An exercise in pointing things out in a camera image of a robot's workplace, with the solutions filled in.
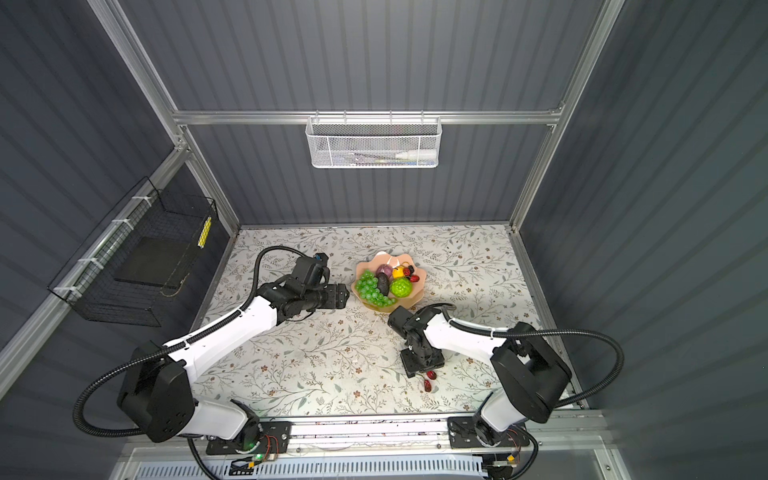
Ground green fake grape bunch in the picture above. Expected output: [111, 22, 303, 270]
[353, 269, 396, 308]

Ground dark fake avocado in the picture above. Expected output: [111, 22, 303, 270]
[376, 272, 390, 297]

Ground green bumpy fake fruit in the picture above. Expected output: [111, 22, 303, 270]
[390, 277, 413, 299]

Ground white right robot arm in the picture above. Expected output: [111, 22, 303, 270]
[387, 304, 572, 447]

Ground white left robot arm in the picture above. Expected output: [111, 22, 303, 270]
[118, 283, 350, 450]

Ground pink scalloped fruit bowl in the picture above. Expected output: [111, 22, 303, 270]
[352, 252, 427, 313]

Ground black corrugated right cable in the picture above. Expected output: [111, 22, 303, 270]
[416, 302, 626, 480]

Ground black corrugated cable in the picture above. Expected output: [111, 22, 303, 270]
[71, 244, 310, 480]
[416, 302, 626, 480]

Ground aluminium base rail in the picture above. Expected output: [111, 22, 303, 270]
[119, 410, 601, 463]

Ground white wire mesh basket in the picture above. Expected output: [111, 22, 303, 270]
[305, 117, 443, 169]

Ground black wire basket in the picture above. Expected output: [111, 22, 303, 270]
[48, 181, 218, 327]

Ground black corrugated left cable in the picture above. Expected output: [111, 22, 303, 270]
[71, 244, 310, 480]

